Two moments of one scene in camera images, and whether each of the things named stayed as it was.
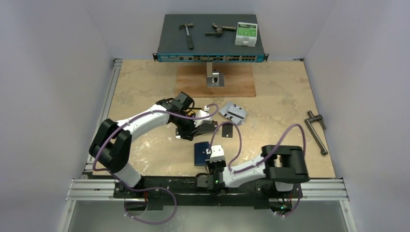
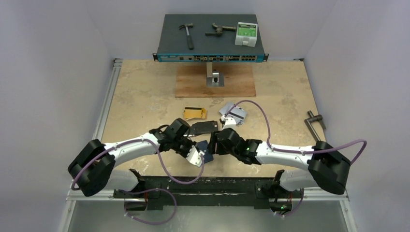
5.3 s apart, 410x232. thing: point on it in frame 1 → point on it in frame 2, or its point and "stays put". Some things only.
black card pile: (206, 127) stays put
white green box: (246, 34) stays put
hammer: (190, 42) stays put
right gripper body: (214, 164) → (216, 146)
